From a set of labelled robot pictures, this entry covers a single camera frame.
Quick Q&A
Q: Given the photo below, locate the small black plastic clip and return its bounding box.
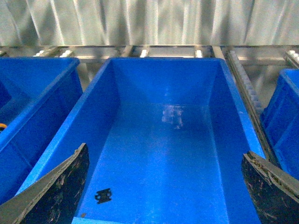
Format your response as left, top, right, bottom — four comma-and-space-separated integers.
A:
94, 188, 112, 204

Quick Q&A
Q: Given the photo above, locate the blue middle plastic bin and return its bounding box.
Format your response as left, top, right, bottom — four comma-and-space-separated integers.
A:
20, 58, 263, 224

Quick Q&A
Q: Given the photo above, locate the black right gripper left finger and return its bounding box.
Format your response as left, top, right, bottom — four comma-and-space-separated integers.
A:
0, 143, 90, 224

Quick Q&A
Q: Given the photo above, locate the metal roller rack frame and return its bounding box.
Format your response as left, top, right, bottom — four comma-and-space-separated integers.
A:
0, 45, 299, 165

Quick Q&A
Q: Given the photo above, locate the blue target plastic bin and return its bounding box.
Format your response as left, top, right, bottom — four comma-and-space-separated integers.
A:
260, 69, 299, 179

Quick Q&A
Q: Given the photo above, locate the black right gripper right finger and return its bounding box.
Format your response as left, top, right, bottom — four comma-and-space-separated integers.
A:
241, 151, 299, 224

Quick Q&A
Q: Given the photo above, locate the blue source bin with buttons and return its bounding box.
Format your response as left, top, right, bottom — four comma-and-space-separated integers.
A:
0, 57, 83, 203

